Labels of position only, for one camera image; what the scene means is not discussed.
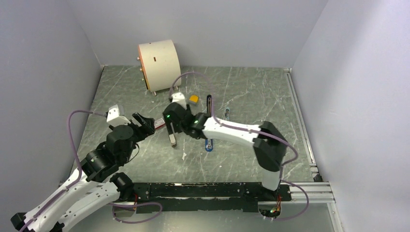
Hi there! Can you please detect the beige brown small box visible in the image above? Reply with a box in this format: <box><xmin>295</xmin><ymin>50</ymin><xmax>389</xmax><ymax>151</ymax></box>
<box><xmin>168</xmin><ymin>123</ymin><xmax>177</xmax><ymax>147</ymax></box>

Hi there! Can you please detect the light blue small box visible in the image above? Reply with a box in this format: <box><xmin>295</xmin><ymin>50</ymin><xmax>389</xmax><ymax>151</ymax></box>
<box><xmin>224</xmin><ymin>107</ymin><xmax>230</xmax><ymax>121</ymax></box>

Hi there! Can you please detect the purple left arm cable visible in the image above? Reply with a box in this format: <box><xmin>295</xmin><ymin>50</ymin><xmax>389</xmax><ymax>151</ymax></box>
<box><xmin>18</xmin><ymin>110</ymin><xmax>163</xmax><ymax>232</ymax></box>

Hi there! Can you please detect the aluminium front rail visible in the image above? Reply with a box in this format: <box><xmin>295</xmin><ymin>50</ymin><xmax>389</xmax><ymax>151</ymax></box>
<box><xmin>54</xmin><ymin>181</ymin><xmax>336</xmax><ymax>205</ymax></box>

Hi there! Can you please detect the yellow grey small box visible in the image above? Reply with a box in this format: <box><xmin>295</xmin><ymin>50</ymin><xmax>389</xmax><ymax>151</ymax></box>
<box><xmin>188</xmin><ymin>95</ymin><xmax>199</xmax><ymax>106</ymax></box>

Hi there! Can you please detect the aluminium right side rail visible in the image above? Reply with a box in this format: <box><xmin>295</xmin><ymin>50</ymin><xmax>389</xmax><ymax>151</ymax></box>
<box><xmin>283</xmin><ymin>68</ymin><xmax>323</xmax><ymax>182</ymax></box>

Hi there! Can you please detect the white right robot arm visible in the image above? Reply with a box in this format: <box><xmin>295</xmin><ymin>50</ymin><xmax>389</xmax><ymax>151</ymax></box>
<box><xmin>163</xmin><ymin>102</ymin><xmax>289</xmax><ymax>200</ymax></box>

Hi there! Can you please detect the beige cylindrical drum device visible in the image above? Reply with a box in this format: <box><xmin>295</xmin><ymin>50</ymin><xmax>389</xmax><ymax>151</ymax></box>
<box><xmin>137</xmin><ymin>40</ymin><xmax>181</xmax><ymax>96</ymax></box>

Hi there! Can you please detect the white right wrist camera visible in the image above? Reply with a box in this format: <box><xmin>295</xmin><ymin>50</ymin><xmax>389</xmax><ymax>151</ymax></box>
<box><xmin>171</xmin><ymin>92</ymin><xmax>187</xmax><ymax>109</ymax></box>

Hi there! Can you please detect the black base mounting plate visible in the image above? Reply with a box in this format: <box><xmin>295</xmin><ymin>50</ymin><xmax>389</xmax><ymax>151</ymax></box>
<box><xmin>128</xmin><ymin>182</ymin><xmax>292</xmax><ymax>213</ymax></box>

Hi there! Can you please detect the blue black stapler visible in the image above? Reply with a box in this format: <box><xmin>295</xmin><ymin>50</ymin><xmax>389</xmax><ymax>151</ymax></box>
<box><xmin>205</xmin><ymin>94</ymin><xmax>214</xmax><ymax>152</ymax></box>

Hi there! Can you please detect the red white staple box sleeve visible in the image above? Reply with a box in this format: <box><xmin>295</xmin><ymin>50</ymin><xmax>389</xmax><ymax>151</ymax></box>
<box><xmin>154</xmin><ymin>118</ymin><xmax>166</xmax><ymax>130</ymax></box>

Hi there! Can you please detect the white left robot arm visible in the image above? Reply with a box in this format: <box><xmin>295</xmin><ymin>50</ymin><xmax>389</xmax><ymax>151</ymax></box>
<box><xmin>11</xmin><ymin>110</ymin><xmax>155</xmax><ymax>232</ymax></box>

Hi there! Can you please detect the aluminium rail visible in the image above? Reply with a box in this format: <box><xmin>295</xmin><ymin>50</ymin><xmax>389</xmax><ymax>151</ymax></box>
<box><xmin>54</xmin><ymin>181</ymin><xmax>336</xmax><ymax>205</ymax></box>
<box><xmin>283</xmin><ymin>68</ymin><xmax>323</xmax><ymax>182</ymax></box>

